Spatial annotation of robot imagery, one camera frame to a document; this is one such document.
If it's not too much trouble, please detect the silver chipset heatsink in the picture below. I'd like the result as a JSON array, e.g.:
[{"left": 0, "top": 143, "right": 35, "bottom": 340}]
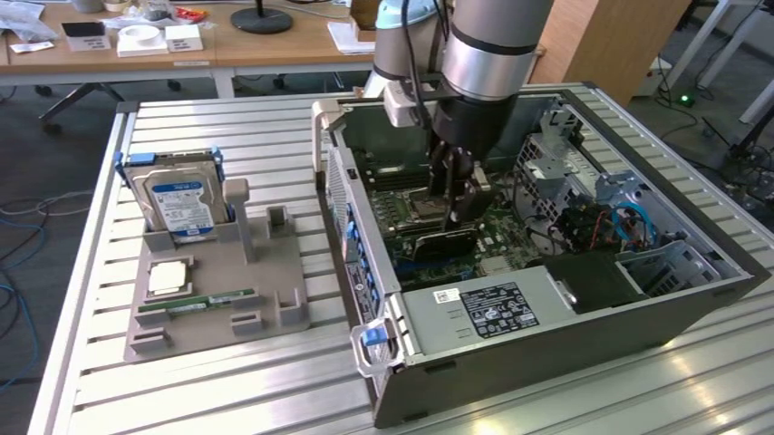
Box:
[{"left": 480, "top": 256, "right": 520, "bottom": 276}]

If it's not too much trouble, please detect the grey open PC case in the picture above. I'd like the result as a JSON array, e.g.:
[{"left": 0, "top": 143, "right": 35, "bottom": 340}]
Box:
[{"left": 311, "top": 88, "right": 756, "bottom": 430}]

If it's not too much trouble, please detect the green motherboard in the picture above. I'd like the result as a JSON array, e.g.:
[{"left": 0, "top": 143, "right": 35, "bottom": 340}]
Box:
[{"left": 361, "top": 162, "right": 546, "bottom": 291}]

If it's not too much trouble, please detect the brown cardboard box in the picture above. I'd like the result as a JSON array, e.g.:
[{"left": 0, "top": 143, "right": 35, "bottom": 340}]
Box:
[{"left": 348, "top": 0, "right": 380, "bottom": 32}]

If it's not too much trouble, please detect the wooden desk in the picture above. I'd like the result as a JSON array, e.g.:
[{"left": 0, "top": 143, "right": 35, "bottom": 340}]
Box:
[
  {"left": 0, "top": 0, "right": 237, "bottom": 99},
  {"left": 213, "top": 0, "right": 548, "bottom": 92}
]

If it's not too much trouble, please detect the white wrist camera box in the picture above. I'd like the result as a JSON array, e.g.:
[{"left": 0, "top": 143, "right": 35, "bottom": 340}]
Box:
[{"left": 380, "top": 80, "right": 428, "bottom": 129}]

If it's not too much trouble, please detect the white tape roll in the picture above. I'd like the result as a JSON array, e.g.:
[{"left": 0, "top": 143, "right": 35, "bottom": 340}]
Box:
[{"left": 119, "top": 24, "right": 160, "bottom": 46}]

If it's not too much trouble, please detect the metal disk bay cage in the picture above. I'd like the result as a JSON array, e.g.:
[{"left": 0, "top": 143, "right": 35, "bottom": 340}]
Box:
[
  {"left": 516, "top": 101, "right": 606, "bottom": 218},
  {"left": 615, "top": 239, "right": 724, "bottom": 298}
]

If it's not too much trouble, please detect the clear plastic bag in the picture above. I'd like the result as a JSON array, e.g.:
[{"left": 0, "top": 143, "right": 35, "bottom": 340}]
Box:
[{"left": 0, "top": 1, "right": 60, "bottom": 42}]

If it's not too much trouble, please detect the blue floor cable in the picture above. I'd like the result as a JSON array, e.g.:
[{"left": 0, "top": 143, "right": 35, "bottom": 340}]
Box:
[{"left": 0, "top": 217, "right": 47, "bottom": 391}]

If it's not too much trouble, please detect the black round lamp base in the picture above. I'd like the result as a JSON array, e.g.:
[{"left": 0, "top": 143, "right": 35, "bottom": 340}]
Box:
[{"left": 228, "top": 0, "right": 295, "bottom": 34}]

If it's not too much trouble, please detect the flat white box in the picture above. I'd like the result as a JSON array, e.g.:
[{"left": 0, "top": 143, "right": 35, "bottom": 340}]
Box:
[{"left": 115, "top": 34, "right": 171, "bottom": 59}]

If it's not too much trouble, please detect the wooden cabinet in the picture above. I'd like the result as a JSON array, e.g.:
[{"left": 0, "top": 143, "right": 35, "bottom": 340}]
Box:
[{"left": 531, "top": 0, "right": 694, "bottom": 106}]

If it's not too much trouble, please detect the grey parts rack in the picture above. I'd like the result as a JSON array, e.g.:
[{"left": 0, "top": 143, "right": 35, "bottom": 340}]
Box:
[{"left": 123, "top": 178, "right": 313, "bottom": 363}]

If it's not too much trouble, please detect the white desk frame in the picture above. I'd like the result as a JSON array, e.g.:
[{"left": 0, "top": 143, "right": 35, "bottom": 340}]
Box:
[{"left": 662, "top": 0, "right": 774, "bottom": 124}]

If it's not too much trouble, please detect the white wall box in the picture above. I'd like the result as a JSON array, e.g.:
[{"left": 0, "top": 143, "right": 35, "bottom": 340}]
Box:
[{"left": 644, "top": 58, "right": 674, "bottom": 97}]

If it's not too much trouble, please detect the white paper stack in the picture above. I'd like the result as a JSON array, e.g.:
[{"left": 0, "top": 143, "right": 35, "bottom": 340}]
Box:
[{"left": 327, "top": 20, "right": 377, "bottom": 56}]

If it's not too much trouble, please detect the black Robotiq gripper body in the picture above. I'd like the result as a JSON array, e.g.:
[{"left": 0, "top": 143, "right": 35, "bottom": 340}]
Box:
[{"left": 430, "top": 92, "right": 519, "bottom": 158}]

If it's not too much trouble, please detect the white box with black top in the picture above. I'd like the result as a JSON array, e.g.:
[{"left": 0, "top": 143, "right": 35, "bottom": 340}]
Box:
[{"left": 61, "top": 21, "right": 111, "bottom": 52}]

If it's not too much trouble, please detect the CPU socket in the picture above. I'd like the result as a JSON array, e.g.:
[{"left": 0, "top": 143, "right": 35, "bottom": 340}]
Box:
[{"left": 404, "top": 188, "right": 452, "bottom": 218}]

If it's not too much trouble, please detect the white labelled box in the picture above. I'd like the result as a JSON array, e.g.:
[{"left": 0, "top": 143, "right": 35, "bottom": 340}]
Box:
[{"left": 163, "top": 24, "right": 203, "bottom": 53}]

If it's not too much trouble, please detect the hard disk with blue bracket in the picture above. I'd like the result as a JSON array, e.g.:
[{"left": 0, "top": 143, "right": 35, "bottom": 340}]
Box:
[{"left": 112, "top": 145, "right": 225, "bottom": 246}]

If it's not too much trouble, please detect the silver CPU chip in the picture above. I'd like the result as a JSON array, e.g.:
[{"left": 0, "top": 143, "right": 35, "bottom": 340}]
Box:
[{"left": 147, "top": 261, "right": 189, "bottom": 295}]

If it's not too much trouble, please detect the blue wire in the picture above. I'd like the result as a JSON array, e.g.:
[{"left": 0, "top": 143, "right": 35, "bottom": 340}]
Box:
[{"left": 608, "top": 204, "right": 659, "bottom": 250}]

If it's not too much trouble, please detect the black wire bundle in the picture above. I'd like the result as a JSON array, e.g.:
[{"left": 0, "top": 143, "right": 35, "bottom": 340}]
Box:
[{"left": 524, "top": 206, "right": 600, "bottom": 255}]

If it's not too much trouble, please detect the black wheeled stand base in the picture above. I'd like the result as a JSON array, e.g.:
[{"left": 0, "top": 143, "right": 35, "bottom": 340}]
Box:
[{"left": 32, "top": 79, "right": 183, "bottom": 135}]

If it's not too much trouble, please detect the grey power supply unit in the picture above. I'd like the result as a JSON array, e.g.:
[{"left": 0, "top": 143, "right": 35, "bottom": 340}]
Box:
[{"left": 397, "top": 266, "right": 575, "bottom": 357}]

